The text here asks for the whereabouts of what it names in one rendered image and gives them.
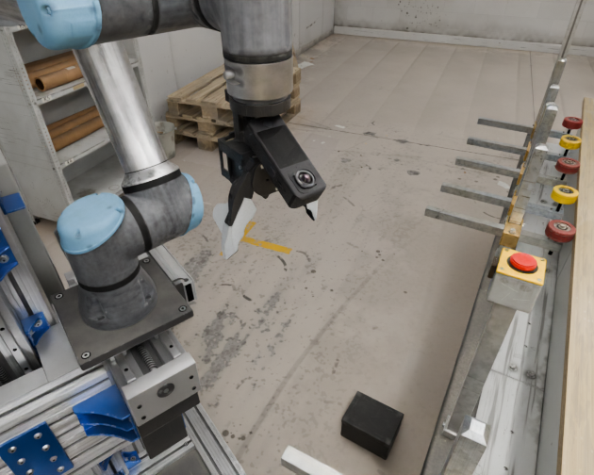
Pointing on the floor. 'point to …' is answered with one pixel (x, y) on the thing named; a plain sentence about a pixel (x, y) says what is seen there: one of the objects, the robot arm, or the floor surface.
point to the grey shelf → (8, 120)
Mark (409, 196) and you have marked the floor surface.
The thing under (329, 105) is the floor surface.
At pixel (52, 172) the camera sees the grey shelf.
